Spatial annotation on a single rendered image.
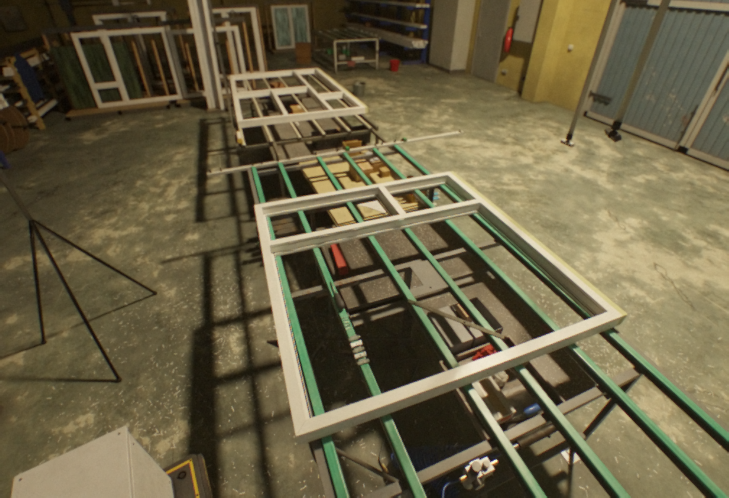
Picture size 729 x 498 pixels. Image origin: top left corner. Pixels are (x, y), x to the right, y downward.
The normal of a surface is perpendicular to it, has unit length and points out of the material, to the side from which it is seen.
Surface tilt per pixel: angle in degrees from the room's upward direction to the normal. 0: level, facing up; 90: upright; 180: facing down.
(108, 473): 0
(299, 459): 0
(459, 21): 90
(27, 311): 0
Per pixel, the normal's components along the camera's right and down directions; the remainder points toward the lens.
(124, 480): 0.00, -0.82
